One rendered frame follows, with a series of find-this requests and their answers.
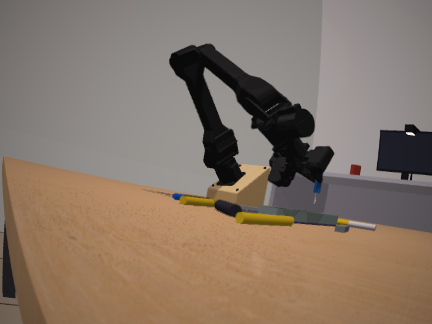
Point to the grey rectangular bar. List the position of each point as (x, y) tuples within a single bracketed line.
[(342, 228)]

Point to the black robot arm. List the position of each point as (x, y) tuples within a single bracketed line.
[(256, 96)]

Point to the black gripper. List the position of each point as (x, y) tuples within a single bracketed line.
[(313, 162)]

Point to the blue stylus with white tip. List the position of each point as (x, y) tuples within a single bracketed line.
[(317, 189)]

